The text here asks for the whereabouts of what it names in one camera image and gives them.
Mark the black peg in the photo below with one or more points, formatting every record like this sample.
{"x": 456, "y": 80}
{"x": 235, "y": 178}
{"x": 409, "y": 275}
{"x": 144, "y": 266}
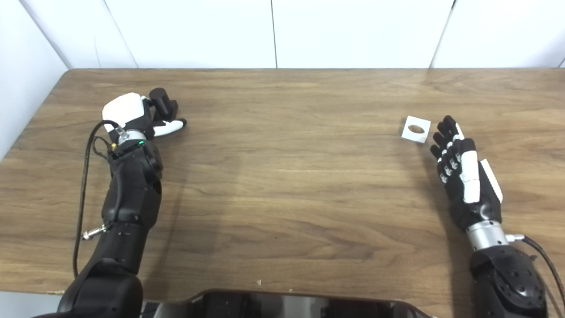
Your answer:
{"x": 162, "y": 102}

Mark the white square piece with hole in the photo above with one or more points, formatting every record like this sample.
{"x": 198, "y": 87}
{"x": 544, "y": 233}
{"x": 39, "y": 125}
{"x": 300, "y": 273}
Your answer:
{"x": 407, "y": 135}

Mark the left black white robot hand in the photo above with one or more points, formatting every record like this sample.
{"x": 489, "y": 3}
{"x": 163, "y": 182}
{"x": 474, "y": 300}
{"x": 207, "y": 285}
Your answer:
{"x": 123, "y": 108}

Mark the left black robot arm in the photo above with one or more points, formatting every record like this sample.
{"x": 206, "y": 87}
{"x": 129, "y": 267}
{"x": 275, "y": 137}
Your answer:
{"x": 130, "y": 198}

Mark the black robot torso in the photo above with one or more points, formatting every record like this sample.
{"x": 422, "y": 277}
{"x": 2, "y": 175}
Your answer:
{"x": 287, "y": 307}

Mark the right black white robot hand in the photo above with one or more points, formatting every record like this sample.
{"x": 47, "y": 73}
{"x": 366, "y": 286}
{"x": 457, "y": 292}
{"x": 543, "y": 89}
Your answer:
{"x": 470, "y": 203}

